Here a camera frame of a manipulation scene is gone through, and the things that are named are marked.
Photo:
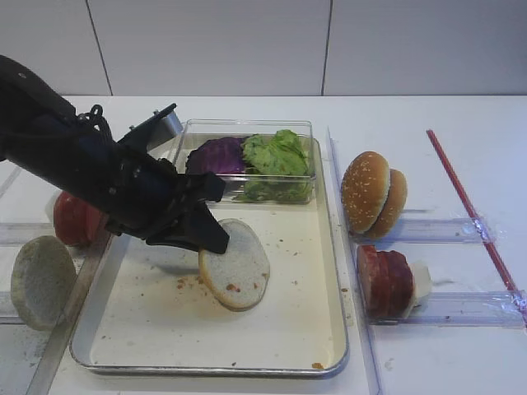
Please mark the bun bottom right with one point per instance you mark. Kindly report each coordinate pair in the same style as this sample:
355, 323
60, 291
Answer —
395, 202

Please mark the tomato slice outer left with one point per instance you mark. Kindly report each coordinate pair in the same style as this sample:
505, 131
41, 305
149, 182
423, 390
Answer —
70, 220

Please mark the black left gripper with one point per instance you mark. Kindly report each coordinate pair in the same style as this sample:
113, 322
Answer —
150, 200

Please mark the sesame bun top right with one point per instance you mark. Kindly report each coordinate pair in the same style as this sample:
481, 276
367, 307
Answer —
365, 188

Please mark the tomato slice nearer tray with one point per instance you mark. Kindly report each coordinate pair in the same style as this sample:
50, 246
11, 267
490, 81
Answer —
88, 224

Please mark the clear rail track bun lane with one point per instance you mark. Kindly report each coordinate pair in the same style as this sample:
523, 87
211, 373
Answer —
8, 313

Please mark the red outer right strip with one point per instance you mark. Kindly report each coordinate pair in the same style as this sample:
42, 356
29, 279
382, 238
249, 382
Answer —
473, 215

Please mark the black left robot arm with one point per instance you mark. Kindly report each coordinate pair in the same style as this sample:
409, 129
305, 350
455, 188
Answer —
43, 134

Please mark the clear rail track right bun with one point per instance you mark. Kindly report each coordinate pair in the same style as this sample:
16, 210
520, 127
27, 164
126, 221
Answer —
424, 226

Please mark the white pusher block patty lane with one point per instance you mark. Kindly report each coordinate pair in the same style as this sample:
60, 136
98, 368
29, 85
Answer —
422, 285

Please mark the clear rail track patty lane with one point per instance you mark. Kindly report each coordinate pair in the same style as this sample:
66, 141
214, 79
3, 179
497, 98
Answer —
500, 309

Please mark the bun half outer left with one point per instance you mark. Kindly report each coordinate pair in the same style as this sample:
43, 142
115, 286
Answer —
42, 278

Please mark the bun half nearer tray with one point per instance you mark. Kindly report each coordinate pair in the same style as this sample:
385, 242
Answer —
238, 278

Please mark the purple cabbage leaf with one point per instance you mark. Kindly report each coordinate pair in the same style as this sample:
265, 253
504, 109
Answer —
220, 156

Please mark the metal baking tray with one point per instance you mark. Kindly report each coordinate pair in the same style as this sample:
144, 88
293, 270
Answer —
270, 306

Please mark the clear right tray guide strip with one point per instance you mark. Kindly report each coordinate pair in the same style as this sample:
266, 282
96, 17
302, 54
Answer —
360, 319

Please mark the white pusher block tomato lane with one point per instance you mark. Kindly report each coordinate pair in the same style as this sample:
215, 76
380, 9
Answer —
49, 207

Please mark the green lettuce leaves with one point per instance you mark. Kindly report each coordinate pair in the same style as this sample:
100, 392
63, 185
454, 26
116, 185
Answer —
280, 156

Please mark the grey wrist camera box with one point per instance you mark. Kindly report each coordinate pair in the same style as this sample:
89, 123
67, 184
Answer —
161, 127

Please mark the clear rail track tomato lane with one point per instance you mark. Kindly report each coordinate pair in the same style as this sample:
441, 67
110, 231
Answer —
21, 233

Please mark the clear plastic salad container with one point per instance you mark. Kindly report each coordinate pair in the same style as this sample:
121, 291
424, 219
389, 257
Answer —
198, 131

